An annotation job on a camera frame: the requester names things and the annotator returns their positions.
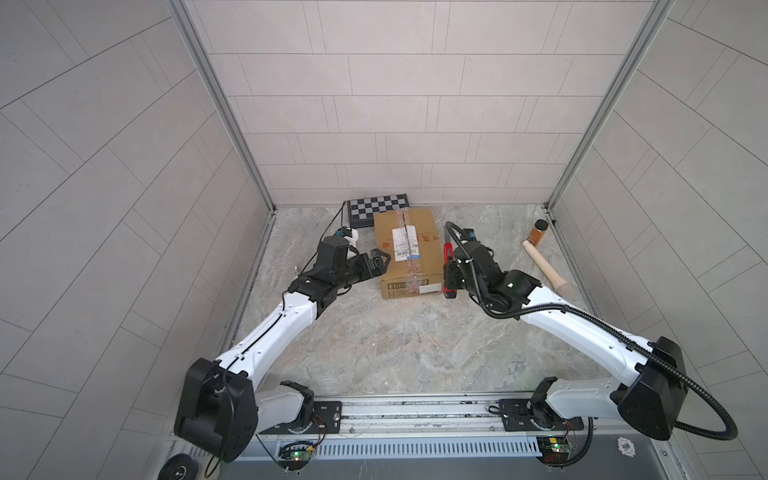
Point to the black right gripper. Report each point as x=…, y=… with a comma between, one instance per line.
x=449, y=270

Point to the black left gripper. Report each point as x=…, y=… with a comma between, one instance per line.
x=362, y=264

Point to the red utility knife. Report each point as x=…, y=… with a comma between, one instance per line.
x=447, y=290

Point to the brown cardboard express box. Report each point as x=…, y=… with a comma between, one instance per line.
x=412, y=239

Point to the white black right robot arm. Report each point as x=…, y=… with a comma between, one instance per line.
x=638, y=392

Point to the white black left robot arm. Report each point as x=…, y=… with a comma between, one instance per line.
x=221, y=407

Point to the black white chessboard case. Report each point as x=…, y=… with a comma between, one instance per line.
x=361, y=211

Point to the brown spice jar black lid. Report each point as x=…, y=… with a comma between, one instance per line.
x=537, y=232

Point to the wooden rolling pin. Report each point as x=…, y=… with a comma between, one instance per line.
x=561, y=286

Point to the right green circuit board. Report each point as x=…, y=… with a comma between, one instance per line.
x=553, y=449

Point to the green circuit board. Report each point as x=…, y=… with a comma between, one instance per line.
x=300, y=451
x=553, y=449

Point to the left green circuit board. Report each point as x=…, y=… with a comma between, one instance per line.
x=300, y=451

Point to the white round sticker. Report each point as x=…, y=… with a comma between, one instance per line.
x=626, y=447

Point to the black wheel roller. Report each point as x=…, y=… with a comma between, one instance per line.
x=179, y=467

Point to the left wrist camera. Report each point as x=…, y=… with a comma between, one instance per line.
x=349, y=234

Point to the aluminium mounting rail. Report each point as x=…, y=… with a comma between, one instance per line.
x=424, y=416

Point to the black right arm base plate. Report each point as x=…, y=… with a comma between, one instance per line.
x=520, y=415

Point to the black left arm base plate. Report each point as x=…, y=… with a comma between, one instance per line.
x=322, y=417

